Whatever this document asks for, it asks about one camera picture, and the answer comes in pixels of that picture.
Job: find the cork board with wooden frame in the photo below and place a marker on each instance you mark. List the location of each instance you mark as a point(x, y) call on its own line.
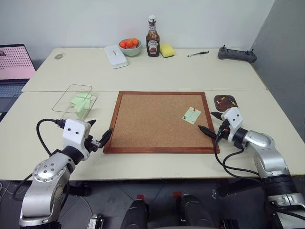
point(152, 119)

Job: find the yellow sponge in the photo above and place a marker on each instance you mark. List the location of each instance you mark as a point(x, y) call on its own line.
point(167, 50)

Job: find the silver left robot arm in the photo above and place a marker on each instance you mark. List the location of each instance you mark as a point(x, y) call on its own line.
point(45, 181)

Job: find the ketchup bottle with white cap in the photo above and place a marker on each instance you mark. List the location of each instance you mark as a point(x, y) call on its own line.
point(152, 40)

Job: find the dark rounded shape red tag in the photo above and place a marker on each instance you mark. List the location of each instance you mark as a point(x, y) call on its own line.
point(134, 212)
point(194, 210)

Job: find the laptop with pink screen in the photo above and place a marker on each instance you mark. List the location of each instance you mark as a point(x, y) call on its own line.
point(12, 76)

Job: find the light green paper note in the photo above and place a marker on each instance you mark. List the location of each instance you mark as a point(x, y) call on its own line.
point(192, 116)

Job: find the grey handheld controller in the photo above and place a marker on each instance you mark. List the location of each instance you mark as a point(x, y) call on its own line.
point(236, 56)

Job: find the clear plastic container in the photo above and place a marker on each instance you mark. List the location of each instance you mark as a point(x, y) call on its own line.
point(71, 100)

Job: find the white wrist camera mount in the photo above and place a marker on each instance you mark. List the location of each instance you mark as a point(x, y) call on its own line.
point(233, 119)
point(74, 133)

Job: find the stack of light green notes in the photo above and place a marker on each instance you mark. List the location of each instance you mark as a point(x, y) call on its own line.
point(82, 105)

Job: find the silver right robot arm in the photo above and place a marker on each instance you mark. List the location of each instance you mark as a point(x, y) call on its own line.
point(269, 152)

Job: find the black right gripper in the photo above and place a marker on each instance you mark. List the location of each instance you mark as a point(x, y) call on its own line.
point(224, 131)

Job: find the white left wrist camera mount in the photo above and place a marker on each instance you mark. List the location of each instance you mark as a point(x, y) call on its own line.
point(74, 133)

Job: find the small brown oval dish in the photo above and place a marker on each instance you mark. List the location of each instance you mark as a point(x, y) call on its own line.
point(225, 106)

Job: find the pale green bowl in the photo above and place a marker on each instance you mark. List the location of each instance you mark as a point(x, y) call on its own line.
point(130, 50)

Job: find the white rectangular case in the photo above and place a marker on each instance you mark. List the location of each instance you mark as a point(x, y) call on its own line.
point(115, 56)

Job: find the black and white pen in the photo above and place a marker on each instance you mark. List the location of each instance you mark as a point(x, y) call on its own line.
point(197, 54)

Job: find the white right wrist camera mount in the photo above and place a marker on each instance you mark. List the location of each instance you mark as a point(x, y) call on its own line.
point(233, 119)

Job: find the orange carrot pieces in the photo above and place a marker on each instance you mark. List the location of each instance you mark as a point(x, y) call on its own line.
point(128, 43)

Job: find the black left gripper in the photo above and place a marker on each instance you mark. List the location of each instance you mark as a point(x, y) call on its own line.
point(93, 143)

